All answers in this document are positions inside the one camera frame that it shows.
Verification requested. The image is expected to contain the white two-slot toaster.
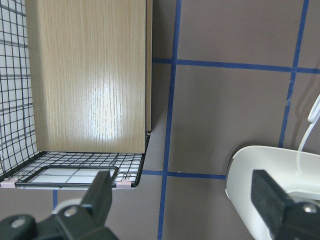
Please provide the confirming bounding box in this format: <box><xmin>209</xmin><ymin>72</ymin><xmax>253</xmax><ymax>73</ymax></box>
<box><xmin>225</xmin><ymin>145</ymin><xmax>320</xmax><ymax>240</ymax></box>

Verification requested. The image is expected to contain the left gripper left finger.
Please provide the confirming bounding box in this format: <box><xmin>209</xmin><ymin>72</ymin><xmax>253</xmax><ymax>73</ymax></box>
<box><xmin>80</xmin><ymin>171</ymin><xmax>112</xmax><ymax>225</ymax></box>

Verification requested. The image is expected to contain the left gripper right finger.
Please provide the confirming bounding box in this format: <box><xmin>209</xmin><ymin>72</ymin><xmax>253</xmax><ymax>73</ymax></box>
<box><xmin>251</xmin><ymin>169</ymin><xmax>295</xmax><ymax>225</ymax></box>

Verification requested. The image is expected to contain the white toaster power cable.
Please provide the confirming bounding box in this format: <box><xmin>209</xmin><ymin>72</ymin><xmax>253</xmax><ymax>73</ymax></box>
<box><xmin>297</xmin><ymin>93</ymin><xmax>320</xmax><ymax>152</ymax></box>

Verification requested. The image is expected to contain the wire basket with wooden shelf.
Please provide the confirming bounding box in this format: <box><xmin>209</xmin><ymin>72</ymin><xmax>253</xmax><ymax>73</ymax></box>
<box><xmin>0</xmin><ymin>0</ymin><xmax>153</xmax><ymax>189</ymax></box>

